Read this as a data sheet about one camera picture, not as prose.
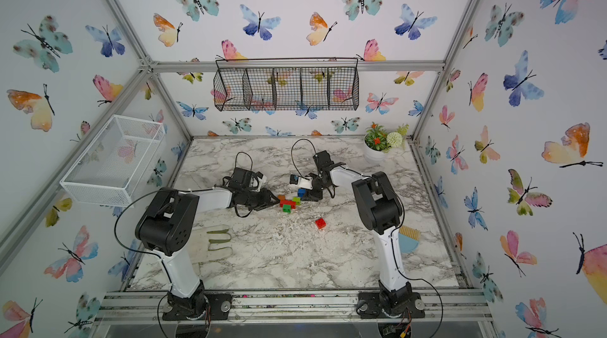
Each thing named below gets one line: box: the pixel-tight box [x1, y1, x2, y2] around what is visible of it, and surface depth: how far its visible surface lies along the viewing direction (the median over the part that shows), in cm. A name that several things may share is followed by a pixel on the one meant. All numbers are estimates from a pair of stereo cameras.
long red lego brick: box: [279, 199, 296, 210], surface depth 97 cm
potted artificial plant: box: [363, 121, 410, 165], surface depth 101 cm
